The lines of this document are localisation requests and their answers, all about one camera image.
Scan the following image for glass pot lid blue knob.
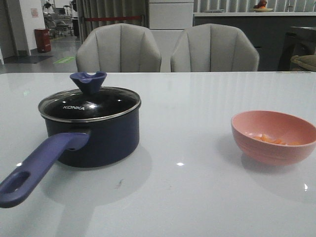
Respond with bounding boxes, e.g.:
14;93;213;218
38;71;141;123

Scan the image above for orange ham slices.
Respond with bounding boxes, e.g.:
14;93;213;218
253;134;302;146

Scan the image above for pink plastic bowl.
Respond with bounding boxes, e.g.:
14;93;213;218
231;110;316;165

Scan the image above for left beige upholstered chair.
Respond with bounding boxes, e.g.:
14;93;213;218
76;23;161;73

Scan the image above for beige upholstered chair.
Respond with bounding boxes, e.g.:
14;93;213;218
76;23;161;73
170;24;260;72

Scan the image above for right beige upholstered chair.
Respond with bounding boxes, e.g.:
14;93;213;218
170;24;260;72

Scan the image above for white refrigerator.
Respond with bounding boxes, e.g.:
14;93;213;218
149;0;194;72

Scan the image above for red barrier belt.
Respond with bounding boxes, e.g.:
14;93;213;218
83;15;144;22

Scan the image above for grey curtain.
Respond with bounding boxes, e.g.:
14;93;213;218
76;0;149;41

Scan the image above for grey kitchen counter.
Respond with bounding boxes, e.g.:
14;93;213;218
193;12;316;71

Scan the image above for red trash bin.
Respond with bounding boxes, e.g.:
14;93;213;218
34;29;51;53

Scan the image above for fruit plate on counter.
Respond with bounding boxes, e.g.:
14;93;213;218
250;0;274;12

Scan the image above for olive cushion seat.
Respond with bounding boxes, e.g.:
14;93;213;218
291;54;316;72

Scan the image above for dark blue saucepan purple handle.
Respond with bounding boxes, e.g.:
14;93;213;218
0;106;140;208

